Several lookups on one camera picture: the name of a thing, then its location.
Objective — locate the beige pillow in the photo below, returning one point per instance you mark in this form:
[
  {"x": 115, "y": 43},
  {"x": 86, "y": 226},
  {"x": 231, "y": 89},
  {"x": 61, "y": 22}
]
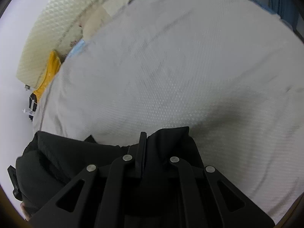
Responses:
[{"x": 97, "y": 21}]

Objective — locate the wall socket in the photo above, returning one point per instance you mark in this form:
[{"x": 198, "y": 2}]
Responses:
[{"x": 27, "y": 87}]

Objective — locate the cream pillow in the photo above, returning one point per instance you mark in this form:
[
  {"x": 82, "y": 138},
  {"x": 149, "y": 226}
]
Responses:
[{"x": 120, "y": 1}]

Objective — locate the cream quilted headboard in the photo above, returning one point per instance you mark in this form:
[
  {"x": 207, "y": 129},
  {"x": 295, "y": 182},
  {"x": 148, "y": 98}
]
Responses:
[{"x": 59, "y": 28}]

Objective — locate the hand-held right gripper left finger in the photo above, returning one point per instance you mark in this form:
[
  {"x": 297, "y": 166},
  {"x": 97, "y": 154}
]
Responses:
[{"x": 140, "y": 161}]

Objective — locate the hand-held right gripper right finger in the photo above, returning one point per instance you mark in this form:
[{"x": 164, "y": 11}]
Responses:
[{"x": 182, "y": 185}]

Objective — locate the yellow pillow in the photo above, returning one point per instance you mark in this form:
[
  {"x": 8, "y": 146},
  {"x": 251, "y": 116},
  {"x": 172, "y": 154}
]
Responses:
[{"x": 51, "y": 73}]

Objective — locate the light blue printed sheet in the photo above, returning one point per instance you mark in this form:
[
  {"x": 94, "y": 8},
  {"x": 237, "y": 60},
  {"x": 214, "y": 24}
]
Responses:
[{"x": 77, "y": 48}]

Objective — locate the person's left hand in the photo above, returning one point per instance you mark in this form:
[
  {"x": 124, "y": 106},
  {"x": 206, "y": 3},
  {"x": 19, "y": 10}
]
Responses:
[{"x": 25, "y": 210}]

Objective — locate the black puffer jacket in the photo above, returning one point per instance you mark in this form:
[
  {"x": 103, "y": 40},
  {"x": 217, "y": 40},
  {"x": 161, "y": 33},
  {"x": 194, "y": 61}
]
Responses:
[{"x": 59, "y": 161}]

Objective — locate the grey bed blanket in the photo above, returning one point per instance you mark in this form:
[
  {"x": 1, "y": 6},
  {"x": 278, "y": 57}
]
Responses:
[{"x": 178, "y": 76}]

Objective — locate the blue curtain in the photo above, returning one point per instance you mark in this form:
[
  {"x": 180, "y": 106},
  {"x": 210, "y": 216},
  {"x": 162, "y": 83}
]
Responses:
[{"x": 282, "y": 2}]

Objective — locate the black bag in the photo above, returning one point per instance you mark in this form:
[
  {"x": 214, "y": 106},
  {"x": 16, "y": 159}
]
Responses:
[{"x": 32, "y": 98}]

